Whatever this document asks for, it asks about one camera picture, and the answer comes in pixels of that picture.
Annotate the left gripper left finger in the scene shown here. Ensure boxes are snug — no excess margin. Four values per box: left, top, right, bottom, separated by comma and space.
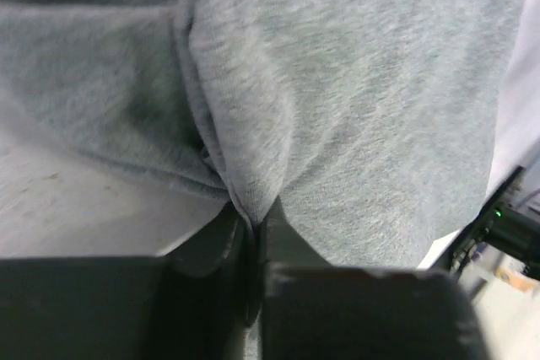
1, 205, 246, 360

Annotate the grey t shirt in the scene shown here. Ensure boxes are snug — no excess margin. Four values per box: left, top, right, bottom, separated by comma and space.
1, 0, 524, 266

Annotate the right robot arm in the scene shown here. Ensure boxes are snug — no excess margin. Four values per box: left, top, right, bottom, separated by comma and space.
431, 166, 539, 280

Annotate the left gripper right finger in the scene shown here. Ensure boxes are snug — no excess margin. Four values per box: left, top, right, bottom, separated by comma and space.
259, 203, 490, 360

